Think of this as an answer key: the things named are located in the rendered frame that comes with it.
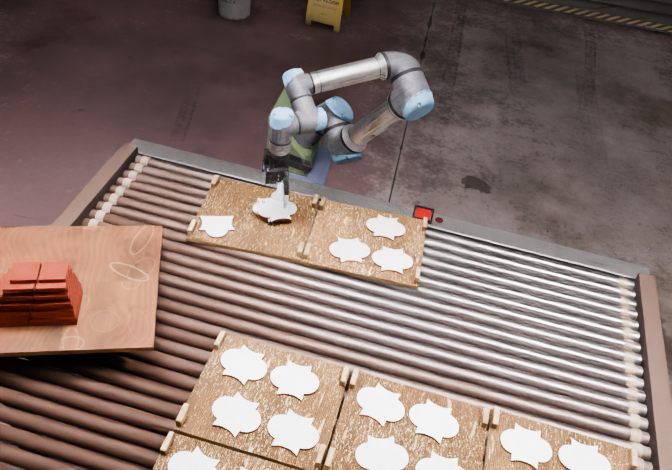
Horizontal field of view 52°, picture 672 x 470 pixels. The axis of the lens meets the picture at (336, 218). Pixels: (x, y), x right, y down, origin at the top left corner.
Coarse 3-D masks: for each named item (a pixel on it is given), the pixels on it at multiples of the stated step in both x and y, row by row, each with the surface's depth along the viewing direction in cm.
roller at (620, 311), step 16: (144, 192) 262; (160, 192) 260; (176, 192) 261; (464, 272) 247; (480, 272) 247; (512, 288) 245; (528, 288) 244; (544, 288) 244; (576, 304) 242; (592, 304) 241; (608, 304) 242
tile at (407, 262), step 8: (384, 248) 247; (376, 256) 243; (384, 256) 244; (392, 256) 244; (400, 256) 245; (408, 256) 245; (376, 264) 241; (384, 264) 241; (392, 264) 241; (400, 264) 242; (408, 264) 242; (400, 272) 239
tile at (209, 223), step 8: (200, 216) 249; (208, 216) 249; (216, 216) 250; (224, 216) 250; (232, 216) 251; (208, 224) 246; (216, 224) 247; (224, 224) 247; (208, 232) 243; (216, 232) 244; (224, 232) 244
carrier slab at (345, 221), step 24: (336, 216) 258; (360, 216) 260; (384, 216) 261; (312, 240) 247; (336, 240) 248; (360, 240) 250; (384, 240) 251; (408, 240) 253; (312, 264) 239; (336, 264) 239; (360, 264) 241
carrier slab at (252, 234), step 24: (216, 192) 261; (240, 192) 262; (264, 192) 264; (240, 216) 252; (312, 216) 257; (192, 240) 242; (216, 240) 242; (240, 240) 243; (264, 240) 244; (288, 240) 246
